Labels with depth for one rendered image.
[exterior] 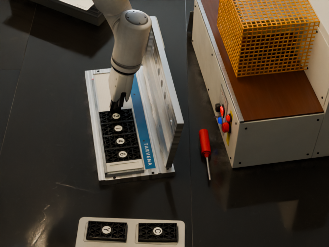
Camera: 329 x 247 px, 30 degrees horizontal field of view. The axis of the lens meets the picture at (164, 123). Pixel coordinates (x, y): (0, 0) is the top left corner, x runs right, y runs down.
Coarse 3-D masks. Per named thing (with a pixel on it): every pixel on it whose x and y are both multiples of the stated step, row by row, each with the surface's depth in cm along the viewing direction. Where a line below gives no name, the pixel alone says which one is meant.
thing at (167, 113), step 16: (160, 48) 173; (144, 64) 189; (160, 64) 174; (160, 80) 175; (160, 96) 175; (176, 96) 160; (160, 112) 172; (176, 112) 156; (160, 128) 170; (176, 128) 154; (160, 144) 170; (176, 144) 159
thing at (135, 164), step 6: (114, 162) 167; (120, 162) 167; (126, 162) 167; (132, 162) 168; (138, 162) 168; (108, 168) 166; (114, 168) 166; (120, 168) 166; (126, 168) 166; (132, 168) 166; (138, 168) 166
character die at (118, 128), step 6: (102, 126) 177; (108, 126) 177; (114, 126) 176; (120, 126) 176; (126, 126) 176; (132, 126) 177; (102, 132) 175; (108, 132) 176; (114, 132) 175; (120, 132) 175; (126, 132) 176; (132, 132) 175
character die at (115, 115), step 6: (102, 114) 181; (108, 114) 180; (114, 114) 180; (120, 114) 180; (126, 114) 181; (132, 114) 180; (102, 120) 178; (108, 120) 179; (114, 120) 178; (120, 120) 179; (126, 120) 178; (132, 120) 178
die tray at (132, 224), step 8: (80, 224) 156; (128, 224) 156; (136, 224) 157; (184, 224) 157; (80, 232) 155; (128, 232) 155; (136, 232) 155; (184, 232) 155; (80, 240) 153; (88, 240) 153; (96, 240) 153; (128, 240) 153; (136, 240) 153; (184, 240) 154
